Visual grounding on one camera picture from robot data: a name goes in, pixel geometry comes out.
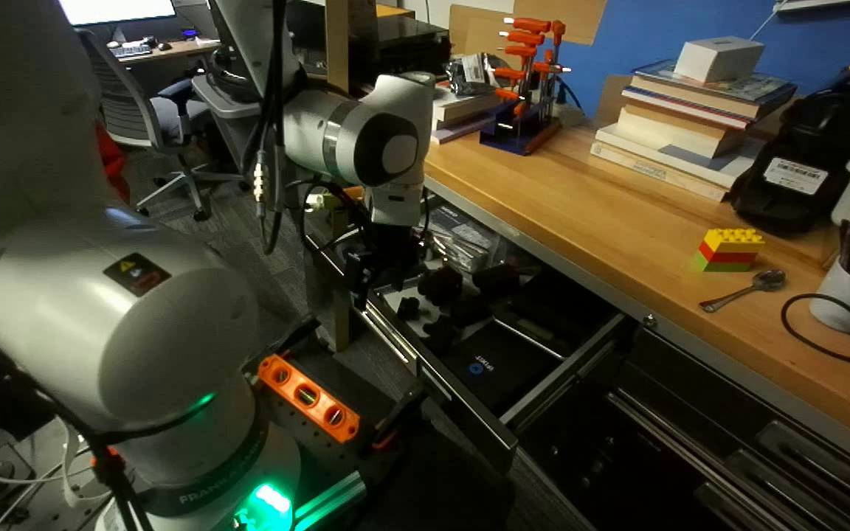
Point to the wooden post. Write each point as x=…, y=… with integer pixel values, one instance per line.
x=337, y=33

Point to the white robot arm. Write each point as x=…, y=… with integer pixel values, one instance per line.
x=127, y=326

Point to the grey metal drawer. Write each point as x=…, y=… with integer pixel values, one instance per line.
x=490, y=328

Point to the orange spirit level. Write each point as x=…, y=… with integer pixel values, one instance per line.
x=312, y=398

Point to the black label printer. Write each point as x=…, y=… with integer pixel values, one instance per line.
x=797, y=176

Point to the stack of books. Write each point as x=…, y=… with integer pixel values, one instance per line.
x=693, y=122

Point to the grey office chair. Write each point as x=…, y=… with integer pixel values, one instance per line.
x=161, y=122

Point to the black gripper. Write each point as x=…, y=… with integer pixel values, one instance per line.
x=381, y=255

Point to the yellow red green lego stack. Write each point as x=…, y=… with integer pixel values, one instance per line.
x=730, y=249

